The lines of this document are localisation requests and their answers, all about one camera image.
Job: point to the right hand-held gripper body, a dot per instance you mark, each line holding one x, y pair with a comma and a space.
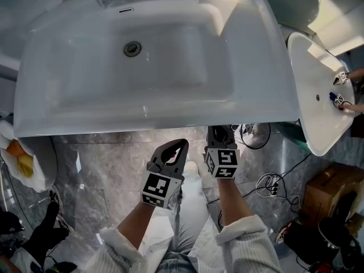
224, 163

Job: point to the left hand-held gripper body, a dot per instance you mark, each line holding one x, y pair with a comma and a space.
156, 188

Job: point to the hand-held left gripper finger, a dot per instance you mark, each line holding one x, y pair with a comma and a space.
183, 158
159, 149

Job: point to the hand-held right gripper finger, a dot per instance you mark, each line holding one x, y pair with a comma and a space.
229, 136
211, 136

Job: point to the person's left forearm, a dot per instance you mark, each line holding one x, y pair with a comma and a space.
136, 226

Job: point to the person's right forearm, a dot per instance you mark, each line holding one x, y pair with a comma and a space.
233, 200

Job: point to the person's white shoe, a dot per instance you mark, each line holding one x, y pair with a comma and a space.
192, 168

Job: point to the black round floor fan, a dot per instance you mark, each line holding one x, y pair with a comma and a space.
256, 136

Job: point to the person's light jeans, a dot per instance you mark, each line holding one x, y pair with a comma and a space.
190, 209

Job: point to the white power strip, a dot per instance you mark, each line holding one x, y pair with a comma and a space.
274, 185

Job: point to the teal plastic tub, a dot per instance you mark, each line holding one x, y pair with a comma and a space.
293, 136

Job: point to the white vanity sink unit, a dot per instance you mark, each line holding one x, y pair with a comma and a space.
256, 67

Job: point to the person's white shirt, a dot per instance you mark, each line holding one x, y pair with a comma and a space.
247, 243

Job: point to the metal sink drain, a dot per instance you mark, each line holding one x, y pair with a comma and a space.
132, 49

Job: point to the brown cardboard box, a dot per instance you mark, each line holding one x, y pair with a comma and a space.
327, 189

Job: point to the white oval basin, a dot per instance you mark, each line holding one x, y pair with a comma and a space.
315, 75

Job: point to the white plastic bag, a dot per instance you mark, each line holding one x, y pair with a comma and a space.
42, 163

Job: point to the yellow cloth bundle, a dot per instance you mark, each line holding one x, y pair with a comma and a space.
22, 161

